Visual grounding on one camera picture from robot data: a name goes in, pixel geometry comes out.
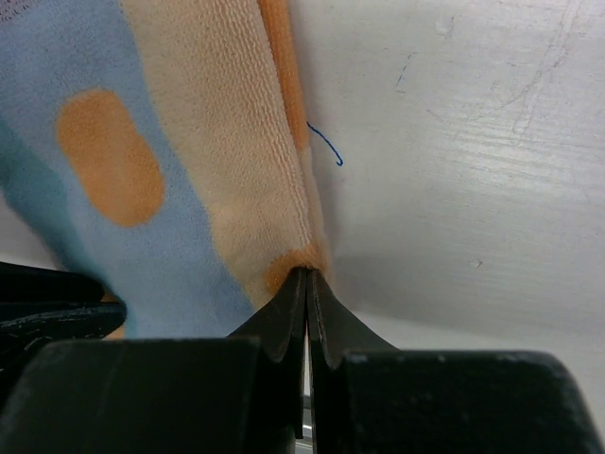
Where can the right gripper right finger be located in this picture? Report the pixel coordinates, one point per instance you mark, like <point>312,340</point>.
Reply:
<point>371,397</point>

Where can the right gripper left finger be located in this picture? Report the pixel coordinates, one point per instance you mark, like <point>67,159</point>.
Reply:
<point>239,394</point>

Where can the colourful polka dot towel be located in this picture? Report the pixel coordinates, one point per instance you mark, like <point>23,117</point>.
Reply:
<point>162,148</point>

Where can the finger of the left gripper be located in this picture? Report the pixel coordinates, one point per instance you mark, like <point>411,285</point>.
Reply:
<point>39,306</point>

